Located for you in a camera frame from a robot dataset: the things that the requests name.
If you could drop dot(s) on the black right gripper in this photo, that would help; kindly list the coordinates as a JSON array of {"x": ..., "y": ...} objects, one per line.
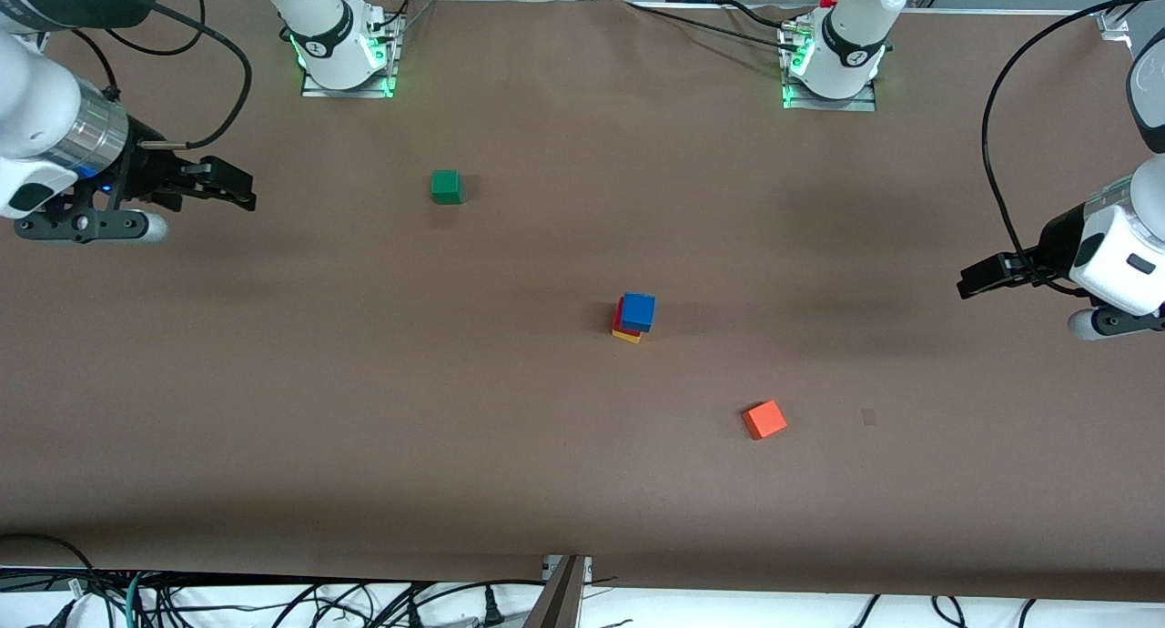
[{"x": 146, "y": 170}]

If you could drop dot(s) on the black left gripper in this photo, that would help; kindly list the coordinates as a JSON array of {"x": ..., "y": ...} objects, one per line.
[{"x": 1056, "y": 243}]

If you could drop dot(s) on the blue wooden block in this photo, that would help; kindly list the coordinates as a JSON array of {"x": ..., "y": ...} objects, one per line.
[{"x": 639, "y": 312}]

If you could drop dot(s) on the red wooden block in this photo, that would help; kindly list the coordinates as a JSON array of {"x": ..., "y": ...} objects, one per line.
[{"x": 618, "y": 320}]

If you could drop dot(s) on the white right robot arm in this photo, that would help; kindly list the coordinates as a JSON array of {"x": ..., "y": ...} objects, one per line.
[{"x": 36, "y": 109}]

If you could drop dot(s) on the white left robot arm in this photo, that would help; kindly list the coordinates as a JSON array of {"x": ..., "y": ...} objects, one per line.
[{"x": 1119, "y": 246}]

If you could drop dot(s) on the green wooden block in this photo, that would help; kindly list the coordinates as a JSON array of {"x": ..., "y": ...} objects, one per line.
[{"x": 446, "y": 187}]

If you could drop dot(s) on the aluminium corner profile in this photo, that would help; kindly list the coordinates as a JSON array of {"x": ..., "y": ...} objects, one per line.
[{"x": 1112, "y": 23}]

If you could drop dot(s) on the orange wooden block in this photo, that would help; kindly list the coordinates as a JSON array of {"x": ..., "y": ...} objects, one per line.
[{"x": 764, "y": 420}]

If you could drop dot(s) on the yellow wooden block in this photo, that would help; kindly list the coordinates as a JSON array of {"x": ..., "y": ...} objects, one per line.
[{"x": 626, "y": 337}]

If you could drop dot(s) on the brown table cover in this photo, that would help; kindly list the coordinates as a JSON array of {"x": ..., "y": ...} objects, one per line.
[{"x": 546, "y": 473}]

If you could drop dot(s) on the black power plug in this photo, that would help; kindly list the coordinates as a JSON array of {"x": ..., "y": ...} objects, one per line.
[{"x": 492, "y": 607}]

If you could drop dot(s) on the dark metal strut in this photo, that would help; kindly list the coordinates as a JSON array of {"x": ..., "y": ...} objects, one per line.
[{"x": 560, "y": 607}]

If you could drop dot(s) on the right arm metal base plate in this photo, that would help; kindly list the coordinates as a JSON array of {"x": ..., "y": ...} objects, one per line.
[{"x": 314, "y": 89}]

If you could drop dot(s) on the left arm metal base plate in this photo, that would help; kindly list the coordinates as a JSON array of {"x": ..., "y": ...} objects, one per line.
[{"x": 860, "y": 105}]

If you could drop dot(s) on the silver metal bracket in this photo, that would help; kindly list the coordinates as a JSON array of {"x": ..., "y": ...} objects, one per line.
[{"x": 550, "y": 569}]

